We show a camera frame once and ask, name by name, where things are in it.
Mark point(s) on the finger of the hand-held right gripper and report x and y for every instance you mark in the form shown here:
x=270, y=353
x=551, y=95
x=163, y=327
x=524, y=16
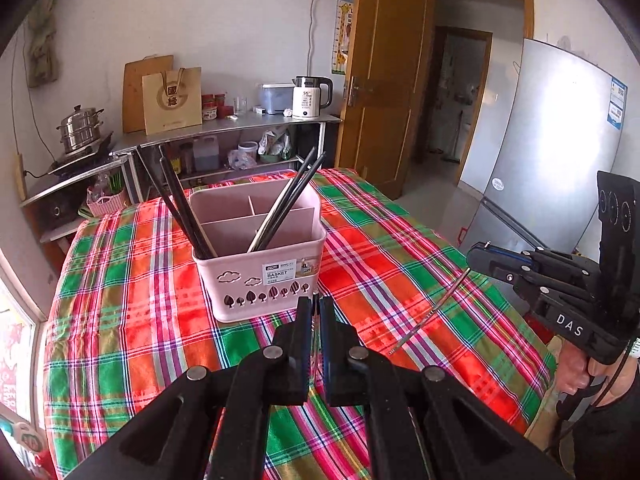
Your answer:
x=505, y=257
x=555, y=292

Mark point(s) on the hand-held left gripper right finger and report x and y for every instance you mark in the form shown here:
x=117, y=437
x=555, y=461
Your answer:
x=329, y=360

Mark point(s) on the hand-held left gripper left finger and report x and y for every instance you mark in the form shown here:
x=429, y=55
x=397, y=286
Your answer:
x=302, y=360

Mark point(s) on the black chopstick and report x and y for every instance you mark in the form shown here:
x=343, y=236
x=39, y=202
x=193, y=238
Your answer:
x=170, y=210
x=430, y=311
x=315, y=310
x=185, y=205
x=305, y=180
x=164, y=152
x=287, y=187
x=295, y=180

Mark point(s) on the pink utensil basket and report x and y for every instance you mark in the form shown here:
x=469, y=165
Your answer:
x=260, y=265

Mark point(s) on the person's right forearm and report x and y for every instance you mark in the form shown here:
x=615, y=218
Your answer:
x=615, y=435

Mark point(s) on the person's right hand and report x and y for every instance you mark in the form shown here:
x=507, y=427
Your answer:
x=570, y=366

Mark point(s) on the silver refrigerator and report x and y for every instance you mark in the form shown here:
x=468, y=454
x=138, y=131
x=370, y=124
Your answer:
x=550, y=135

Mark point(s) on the plaid tablecloth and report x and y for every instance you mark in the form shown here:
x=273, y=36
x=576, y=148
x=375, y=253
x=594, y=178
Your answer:
x=125, y=310

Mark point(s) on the green bowl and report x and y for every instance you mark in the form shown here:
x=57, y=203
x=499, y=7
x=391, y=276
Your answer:
x=269, y=158

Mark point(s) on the clear plastic bag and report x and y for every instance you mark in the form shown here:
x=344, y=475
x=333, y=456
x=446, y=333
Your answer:
x=240, y=161

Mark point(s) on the wooden door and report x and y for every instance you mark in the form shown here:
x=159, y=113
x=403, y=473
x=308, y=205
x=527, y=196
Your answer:
x=385, y=85

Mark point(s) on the white cup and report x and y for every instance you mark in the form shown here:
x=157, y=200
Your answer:
x=247, y=149

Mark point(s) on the filled plastic bag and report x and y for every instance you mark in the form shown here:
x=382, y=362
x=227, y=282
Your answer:
x=275, y=142

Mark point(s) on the grey plastic jug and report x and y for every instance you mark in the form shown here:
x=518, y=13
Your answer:
x=206, y=155

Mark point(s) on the dark bottle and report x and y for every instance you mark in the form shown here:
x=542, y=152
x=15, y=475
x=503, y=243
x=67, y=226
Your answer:
x=186, y=157

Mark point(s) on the red yellow bottle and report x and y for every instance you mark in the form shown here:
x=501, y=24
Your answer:
x=174, y=162

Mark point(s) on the metal shelf table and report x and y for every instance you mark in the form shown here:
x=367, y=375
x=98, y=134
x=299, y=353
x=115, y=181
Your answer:
x=215, y=127

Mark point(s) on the small pink basket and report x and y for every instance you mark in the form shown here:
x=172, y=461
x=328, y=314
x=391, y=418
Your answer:
x=107, y=205

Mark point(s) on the white electric kettle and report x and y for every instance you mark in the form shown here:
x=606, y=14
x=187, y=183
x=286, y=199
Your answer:
x=307, y=100

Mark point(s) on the clear drinking glass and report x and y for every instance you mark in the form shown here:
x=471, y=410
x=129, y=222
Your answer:
x=241, y=106

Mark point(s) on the blue white plastic container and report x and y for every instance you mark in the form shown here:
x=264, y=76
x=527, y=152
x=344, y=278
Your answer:
x=275, y=100

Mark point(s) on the red lid jar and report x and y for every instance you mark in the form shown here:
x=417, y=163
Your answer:
x=208, y=107
x=220, y=101

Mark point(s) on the tan paper bag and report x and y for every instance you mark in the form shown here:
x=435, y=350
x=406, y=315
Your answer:
x=172, y=105

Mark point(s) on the window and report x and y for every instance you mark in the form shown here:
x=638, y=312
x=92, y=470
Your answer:
x=15, y=360

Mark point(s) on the metal stove stand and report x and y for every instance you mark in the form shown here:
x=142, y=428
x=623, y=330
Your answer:
x=55, y=207

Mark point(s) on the black induction cooker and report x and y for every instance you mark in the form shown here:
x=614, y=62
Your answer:
x=85, y=162

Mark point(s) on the wooden cutting board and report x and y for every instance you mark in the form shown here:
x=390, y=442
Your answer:
x=132, y=95

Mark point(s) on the steel steamer pot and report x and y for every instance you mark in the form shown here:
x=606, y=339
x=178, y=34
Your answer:
x=80, y=132

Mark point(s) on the beige hanging cloth bag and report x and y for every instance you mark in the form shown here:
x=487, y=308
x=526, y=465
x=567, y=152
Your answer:
x=42, y=50

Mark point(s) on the wall poster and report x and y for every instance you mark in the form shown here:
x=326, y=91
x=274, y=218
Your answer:
x=342, y=35

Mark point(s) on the wall socket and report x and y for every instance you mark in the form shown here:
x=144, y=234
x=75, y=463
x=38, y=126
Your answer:
x=20, y=180

